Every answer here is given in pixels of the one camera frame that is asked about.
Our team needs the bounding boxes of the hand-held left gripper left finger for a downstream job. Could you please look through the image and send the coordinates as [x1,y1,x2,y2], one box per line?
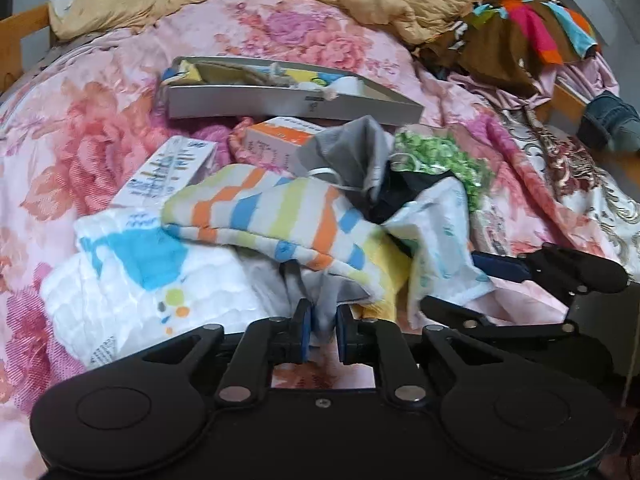
[142,299,314,407]

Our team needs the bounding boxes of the long grey box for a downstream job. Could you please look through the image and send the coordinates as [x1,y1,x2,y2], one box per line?
[161,56,425,125]

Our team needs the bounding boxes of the grey face mask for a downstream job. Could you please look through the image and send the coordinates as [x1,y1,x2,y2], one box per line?
[298,116,396,198]

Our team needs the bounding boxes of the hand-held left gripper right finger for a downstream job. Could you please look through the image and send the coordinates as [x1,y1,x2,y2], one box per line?
[336,305,501,407]

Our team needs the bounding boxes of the glass jar with green contents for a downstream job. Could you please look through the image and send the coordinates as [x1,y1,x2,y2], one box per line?
[392,130,496,211]

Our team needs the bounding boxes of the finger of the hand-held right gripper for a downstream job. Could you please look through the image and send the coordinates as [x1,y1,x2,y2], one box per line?
[472,244,562,287]
[420,296,577,339]

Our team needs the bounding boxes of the white muslin cloth blue print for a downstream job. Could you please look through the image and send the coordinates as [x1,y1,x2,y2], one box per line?
[40,205,301,368]

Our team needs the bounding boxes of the white carton with blue print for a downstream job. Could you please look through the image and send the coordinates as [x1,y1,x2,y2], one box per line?
[109,135,218,208]

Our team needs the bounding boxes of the pink floral blanket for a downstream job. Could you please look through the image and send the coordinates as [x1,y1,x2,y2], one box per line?
[0,0,640,480]

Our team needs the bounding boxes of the blue jeans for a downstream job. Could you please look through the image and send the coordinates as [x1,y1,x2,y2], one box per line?
[577,90,640,153]

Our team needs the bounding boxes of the striped towel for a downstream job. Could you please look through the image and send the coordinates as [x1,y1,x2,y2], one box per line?
[161,165,416,306]

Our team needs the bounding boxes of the black sock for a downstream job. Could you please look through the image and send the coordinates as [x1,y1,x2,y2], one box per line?
[360,170,456,223]

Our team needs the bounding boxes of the beige damask cloth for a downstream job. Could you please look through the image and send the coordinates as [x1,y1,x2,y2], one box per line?
[480,105,640,281]

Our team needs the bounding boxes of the brown multicoloured cloth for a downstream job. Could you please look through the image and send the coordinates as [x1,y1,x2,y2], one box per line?
[415,0,603,98]

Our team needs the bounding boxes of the white cloth with pale print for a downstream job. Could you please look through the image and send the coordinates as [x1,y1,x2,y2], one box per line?
[385,177,496,321]

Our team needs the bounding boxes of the orange and white box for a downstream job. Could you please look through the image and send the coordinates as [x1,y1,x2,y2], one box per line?
[243,116,331,173]

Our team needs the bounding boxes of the pink satin cloth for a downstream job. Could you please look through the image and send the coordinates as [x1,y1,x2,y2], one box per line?
[447,55,626,111]

